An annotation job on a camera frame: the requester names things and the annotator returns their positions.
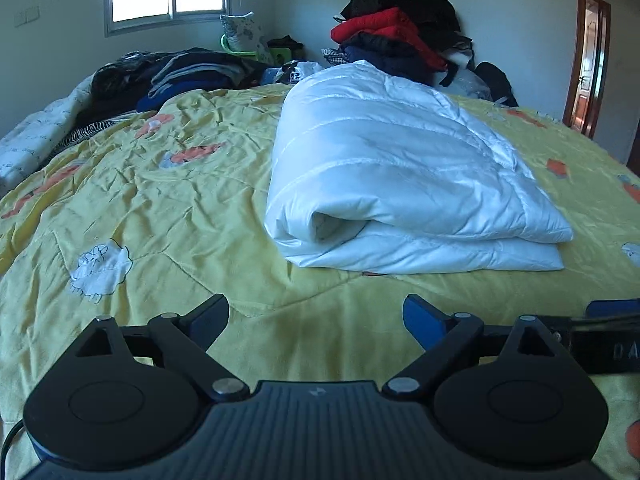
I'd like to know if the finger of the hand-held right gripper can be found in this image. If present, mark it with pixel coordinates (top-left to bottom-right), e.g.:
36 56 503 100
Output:
585 299 640 321

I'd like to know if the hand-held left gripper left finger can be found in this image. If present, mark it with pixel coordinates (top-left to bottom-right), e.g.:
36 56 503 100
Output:
75 292 251 403

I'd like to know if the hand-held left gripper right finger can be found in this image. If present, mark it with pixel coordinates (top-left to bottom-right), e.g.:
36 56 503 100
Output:
382 294 566 403

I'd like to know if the white puffer jacket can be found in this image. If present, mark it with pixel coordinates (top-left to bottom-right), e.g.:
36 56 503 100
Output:
264 60 574 276

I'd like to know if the pile of dark clothes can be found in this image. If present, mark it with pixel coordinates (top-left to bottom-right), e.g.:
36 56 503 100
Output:
90 47 281 113

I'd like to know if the yellow printed blanket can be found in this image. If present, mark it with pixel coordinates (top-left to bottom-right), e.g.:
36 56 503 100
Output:
0 80 640 461

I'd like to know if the wooden door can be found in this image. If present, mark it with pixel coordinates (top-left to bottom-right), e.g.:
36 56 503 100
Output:
570 72 594 133

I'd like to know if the zebra striped cloth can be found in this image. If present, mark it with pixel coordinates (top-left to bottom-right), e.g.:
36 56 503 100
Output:
52 115 131 156

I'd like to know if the clear plastic bag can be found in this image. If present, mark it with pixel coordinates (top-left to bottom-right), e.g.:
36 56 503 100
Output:
442 65 493 101

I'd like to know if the black backpack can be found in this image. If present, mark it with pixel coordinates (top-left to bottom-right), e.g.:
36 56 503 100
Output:
472 61 519 108

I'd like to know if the white printed quilt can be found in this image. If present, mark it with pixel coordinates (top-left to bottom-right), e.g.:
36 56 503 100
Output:
0 75 96 186

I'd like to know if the navy jacket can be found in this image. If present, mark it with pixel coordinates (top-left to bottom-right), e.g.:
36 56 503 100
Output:
340 32 441 88

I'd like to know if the white plastic bag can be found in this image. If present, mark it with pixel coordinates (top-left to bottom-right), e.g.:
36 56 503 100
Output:
260 60 323 86

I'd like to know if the green plastic chair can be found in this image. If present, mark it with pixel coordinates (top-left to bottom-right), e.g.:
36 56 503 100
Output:
221 34 258 58

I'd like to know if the checkered cloth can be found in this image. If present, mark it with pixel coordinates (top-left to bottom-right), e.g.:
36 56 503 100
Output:
320 47 353 68

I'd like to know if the black cloth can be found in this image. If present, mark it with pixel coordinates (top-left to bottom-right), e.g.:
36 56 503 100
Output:
266 35 304 53

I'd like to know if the patterned cushion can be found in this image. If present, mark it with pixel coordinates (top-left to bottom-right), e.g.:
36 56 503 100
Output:
220 11 273 63

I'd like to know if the red jacket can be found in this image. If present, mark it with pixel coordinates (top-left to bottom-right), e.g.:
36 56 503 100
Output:
330 7 448 71

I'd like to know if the window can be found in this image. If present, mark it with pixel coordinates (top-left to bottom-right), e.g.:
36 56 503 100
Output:
104 0 231 38

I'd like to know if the black cable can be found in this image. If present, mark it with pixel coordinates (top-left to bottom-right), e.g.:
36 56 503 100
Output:
0 420 27 480

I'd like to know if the wooden door frame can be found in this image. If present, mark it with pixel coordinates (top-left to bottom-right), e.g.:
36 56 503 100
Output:
560 0 613 141

